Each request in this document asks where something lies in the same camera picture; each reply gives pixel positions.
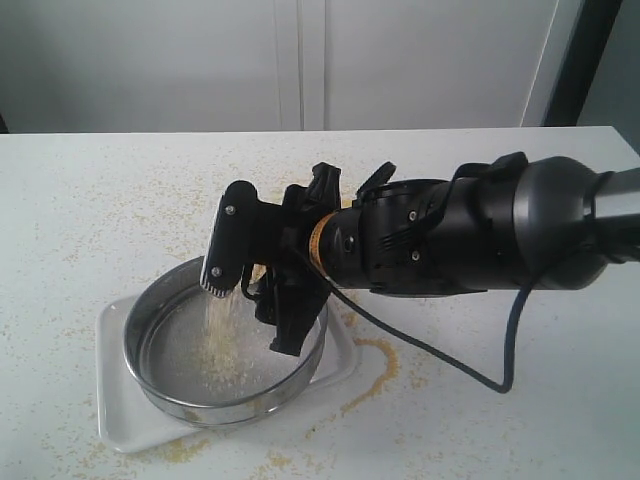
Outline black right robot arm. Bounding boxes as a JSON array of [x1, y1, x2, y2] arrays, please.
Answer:
[[249, 152, 639, 355]]

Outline round steel sieve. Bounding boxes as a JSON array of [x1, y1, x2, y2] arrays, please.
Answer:
[[123, 257, 328, 427]]

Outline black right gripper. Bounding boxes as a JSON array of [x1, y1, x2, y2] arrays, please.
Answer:
[[245, 162, 341, 356]]

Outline yellow grains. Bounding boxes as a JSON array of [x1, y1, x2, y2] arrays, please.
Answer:
[[197, 285, 261, 400]]

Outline white rectangular tray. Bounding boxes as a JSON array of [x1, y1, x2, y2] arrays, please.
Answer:
[[95, 295, 359, 453]]

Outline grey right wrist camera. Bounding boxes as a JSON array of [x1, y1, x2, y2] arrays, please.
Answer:
[[200, 180, 258, 298]]

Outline yellow millet arc spill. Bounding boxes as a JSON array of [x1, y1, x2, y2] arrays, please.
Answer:
[[340, 337, 401, 414]]

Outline spilled yellow millet pile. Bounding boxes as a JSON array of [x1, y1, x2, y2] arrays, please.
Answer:
[[263, 182, 358, 209]]

